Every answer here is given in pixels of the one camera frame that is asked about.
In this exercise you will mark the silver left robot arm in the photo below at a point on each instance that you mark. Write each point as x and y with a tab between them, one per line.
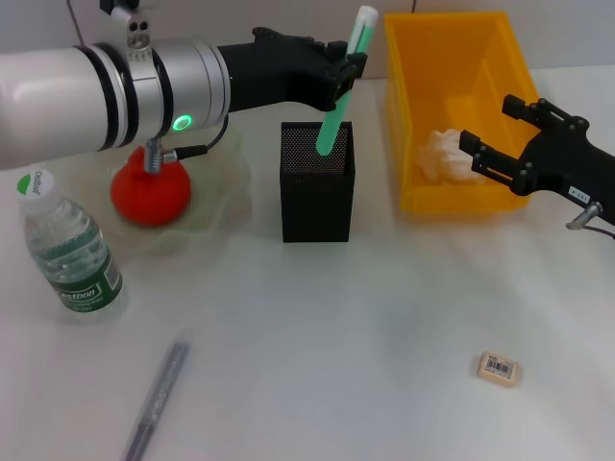
72	101

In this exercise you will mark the orange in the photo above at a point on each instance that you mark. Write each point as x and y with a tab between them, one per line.
151	201

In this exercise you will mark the green pen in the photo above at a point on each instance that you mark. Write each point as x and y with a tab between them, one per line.
331	129

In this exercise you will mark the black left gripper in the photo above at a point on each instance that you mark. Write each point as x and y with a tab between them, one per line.
274	72

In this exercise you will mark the black mesh pen holder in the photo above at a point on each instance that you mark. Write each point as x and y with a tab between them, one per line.
314	206

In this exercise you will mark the grey pen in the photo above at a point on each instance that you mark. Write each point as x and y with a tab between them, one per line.
161	389

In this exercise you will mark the white paper ball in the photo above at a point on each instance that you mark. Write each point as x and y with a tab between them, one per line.
442	153

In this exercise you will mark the yellow plastic bin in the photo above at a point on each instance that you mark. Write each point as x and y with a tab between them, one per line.
432	72

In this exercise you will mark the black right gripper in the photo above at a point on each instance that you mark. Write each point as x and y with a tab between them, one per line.
567	163

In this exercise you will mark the clear bottle with green label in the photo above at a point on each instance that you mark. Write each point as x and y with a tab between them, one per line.
77	259

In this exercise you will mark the beige eraser with barcode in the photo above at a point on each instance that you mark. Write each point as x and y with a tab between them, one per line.
499	369

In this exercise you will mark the pale green glass fruit plate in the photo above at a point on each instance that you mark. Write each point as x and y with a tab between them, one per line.
216	192

